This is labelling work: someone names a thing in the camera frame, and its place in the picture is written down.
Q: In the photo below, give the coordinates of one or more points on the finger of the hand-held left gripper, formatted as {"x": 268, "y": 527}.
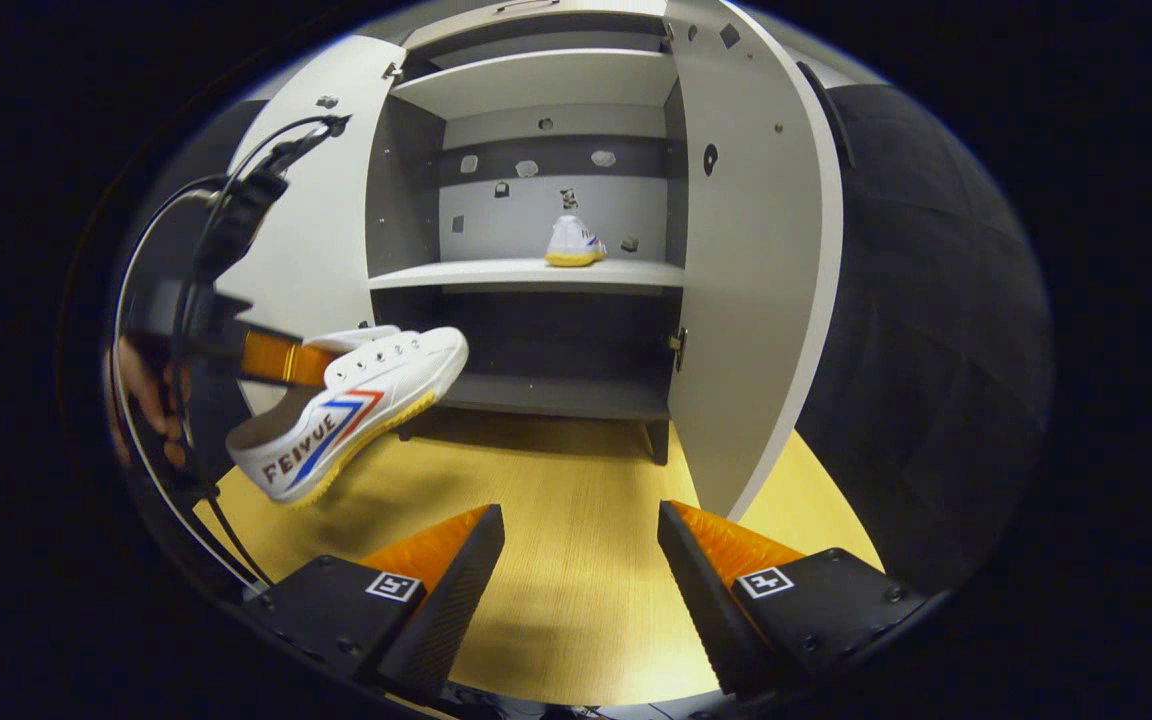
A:
{"x": 281, "y": 360}

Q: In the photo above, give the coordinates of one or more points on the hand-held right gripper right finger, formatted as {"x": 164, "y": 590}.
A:
{"x": 706, "y": 605}

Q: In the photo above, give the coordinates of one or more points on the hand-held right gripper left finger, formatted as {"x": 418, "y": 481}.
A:
{"x": 446, "y": 605}

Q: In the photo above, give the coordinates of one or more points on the white canvas shoe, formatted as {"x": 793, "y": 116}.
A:
{"x": 356, "y": 420}
{"x": 574, "y": 245}

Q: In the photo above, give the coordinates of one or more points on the white shoe cabinet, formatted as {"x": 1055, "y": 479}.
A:
{"x": 536, "y": 273}

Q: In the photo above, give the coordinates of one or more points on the white cabinet door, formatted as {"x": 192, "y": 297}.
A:
{"x": 756, "y": 250}

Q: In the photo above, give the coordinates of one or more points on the white cabinet drawer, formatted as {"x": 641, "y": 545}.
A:
{"x": 536, "y": 20}

